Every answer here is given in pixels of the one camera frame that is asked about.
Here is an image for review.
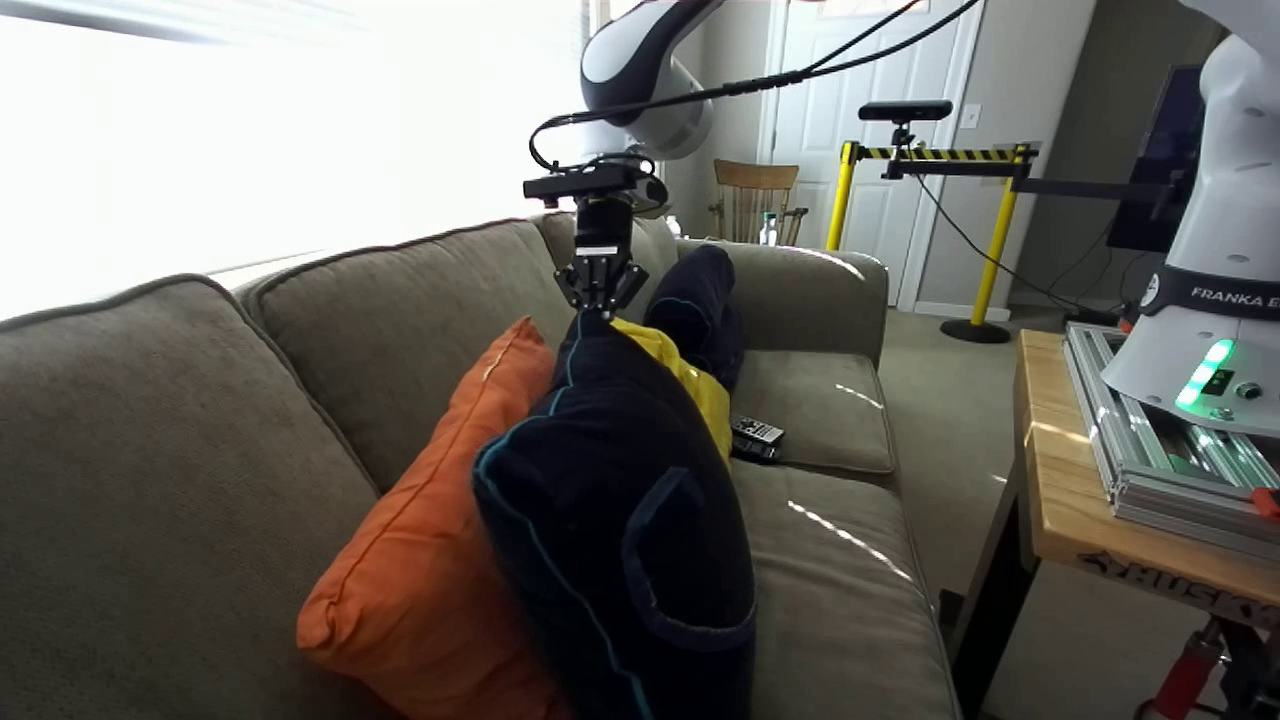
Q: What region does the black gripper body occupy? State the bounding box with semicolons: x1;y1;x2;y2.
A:
554;198;648;316

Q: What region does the black pillow with teal piping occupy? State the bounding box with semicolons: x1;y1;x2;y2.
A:
471;322;756;720

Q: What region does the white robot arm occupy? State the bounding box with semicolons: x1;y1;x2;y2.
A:
581;0;1280;435

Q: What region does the yellow throw pillow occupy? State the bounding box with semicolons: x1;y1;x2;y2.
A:
610;322;732;461

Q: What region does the orange throw pillow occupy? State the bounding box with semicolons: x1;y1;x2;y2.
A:
294;322;568;720

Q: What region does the black remote control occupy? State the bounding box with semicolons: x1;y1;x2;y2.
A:
732;435;784;464

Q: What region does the white door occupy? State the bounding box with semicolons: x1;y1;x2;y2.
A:
768;0;983;306

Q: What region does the grey fabric sofa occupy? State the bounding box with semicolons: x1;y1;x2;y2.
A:
0;215;958;720

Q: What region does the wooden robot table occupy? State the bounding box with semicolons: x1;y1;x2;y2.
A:
947;323;1280;720

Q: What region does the dark monitor screen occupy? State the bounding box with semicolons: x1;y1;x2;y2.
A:
1109;64;1203;254

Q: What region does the red clamp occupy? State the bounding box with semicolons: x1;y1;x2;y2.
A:
1134;624;1222;720

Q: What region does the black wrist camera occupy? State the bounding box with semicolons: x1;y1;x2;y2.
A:
523;152;669;209

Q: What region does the yellow black camera stand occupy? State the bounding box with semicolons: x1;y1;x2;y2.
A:
824;139;1040;345

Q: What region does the black stereo camera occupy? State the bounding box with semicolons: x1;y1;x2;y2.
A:
855;100;953;124

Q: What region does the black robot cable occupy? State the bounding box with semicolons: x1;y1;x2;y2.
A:
523;0;983;177

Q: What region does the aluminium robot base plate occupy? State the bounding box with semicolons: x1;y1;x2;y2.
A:
1064;323;1280;555

